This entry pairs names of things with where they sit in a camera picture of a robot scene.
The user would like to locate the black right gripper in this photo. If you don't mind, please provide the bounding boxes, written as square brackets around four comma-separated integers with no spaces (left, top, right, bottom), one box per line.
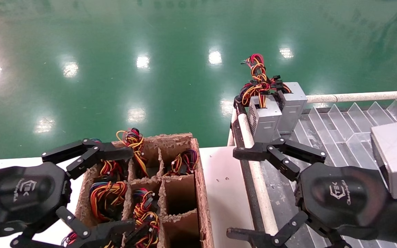
[227,138,397,248]

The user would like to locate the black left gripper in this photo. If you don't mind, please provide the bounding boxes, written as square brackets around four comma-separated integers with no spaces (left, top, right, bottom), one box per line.
[0,138,140,248]

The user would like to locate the silver power supply fan grille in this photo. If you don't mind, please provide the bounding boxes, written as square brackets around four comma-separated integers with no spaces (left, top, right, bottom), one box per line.
[164,149,199,176]

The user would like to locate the brown cardboard divider box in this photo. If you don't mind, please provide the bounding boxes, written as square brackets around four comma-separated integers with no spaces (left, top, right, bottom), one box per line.
[74,133,214,248]

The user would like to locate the white padded rack leg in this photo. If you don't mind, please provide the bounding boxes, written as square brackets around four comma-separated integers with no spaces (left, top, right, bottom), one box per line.
[228,110,237,147]

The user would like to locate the silver power supply black connectors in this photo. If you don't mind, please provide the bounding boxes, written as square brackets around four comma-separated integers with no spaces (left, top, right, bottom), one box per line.
[276,82,308,135]

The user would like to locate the transparent plastic divider tray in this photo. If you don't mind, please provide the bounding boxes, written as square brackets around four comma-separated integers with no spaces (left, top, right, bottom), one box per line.
[278,100,397,248]

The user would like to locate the long white padded rail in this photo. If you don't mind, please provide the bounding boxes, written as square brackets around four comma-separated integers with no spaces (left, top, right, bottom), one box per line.
[237,113,279,236]

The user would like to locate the black metal rack frame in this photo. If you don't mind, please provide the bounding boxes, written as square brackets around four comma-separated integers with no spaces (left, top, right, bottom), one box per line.
[232,96,271,248]

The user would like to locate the power supply red yellow cables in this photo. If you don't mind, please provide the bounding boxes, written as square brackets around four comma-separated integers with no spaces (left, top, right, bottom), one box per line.
[90,138,124,179]

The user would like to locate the power supply colourful cables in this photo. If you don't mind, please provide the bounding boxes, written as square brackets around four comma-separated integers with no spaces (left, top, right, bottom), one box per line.
[126,211,160,248]
[133,188,159,211]

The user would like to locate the power supply red purple cables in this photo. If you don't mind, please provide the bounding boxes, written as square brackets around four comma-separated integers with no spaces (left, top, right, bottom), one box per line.
[61,231,82,248]

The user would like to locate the power supply orange looped cables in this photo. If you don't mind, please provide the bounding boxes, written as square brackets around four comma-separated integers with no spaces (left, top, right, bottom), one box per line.
[116,127,149,178]

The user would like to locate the silver power supply tall cables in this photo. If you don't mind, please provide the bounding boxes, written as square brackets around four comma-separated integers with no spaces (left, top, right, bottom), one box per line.
[238,53,293,143]

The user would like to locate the white padded crossbar rail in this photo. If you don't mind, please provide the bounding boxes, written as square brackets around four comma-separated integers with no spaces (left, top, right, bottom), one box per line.
[305,90,397,104]

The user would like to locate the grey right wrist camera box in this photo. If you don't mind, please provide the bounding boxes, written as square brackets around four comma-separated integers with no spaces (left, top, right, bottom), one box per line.
[371,121,397,200]

